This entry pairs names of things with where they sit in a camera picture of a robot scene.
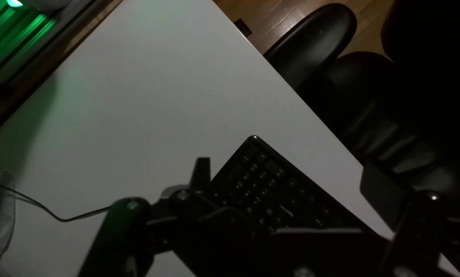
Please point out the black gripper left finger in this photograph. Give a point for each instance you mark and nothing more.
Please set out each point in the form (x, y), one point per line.
(121, 235)

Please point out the device with green lights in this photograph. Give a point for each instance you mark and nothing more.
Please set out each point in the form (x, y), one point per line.
(13, 35)

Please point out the black computer keyboard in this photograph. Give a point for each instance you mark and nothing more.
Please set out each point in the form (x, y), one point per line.
(269, 189)

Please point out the black office chair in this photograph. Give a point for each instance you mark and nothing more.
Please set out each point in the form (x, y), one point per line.
(392, 101)

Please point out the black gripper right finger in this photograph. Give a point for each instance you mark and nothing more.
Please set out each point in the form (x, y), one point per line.
(418, 224)

